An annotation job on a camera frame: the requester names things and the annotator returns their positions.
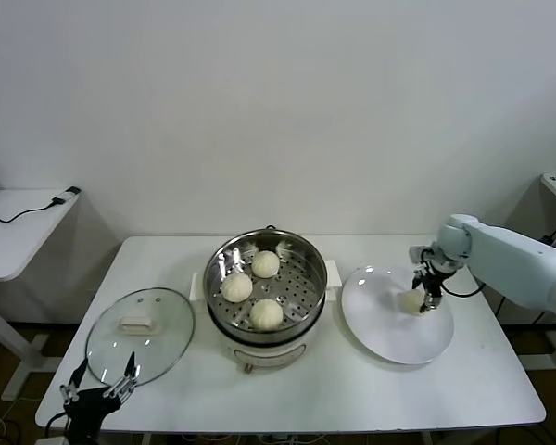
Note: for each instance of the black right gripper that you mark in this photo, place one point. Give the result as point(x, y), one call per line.
point(430, 283)

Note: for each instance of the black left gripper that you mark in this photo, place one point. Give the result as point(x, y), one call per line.
point(85, 410)

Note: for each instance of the white steamed baozi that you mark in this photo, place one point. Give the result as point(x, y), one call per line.
point(410, 302)
point(265, 264)
point(236, 287)
point(266, 314)

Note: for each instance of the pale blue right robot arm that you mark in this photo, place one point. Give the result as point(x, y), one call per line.
point(505, 264)

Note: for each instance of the perforated stainless steel steamer basket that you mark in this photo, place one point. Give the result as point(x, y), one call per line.
point(301, 287)

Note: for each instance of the white round plate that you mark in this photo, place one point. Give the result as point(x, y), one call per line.
point(389, 334)

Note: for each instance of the white electric cooker pot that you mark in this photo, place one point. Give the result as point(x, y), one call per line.
point(264, 358)

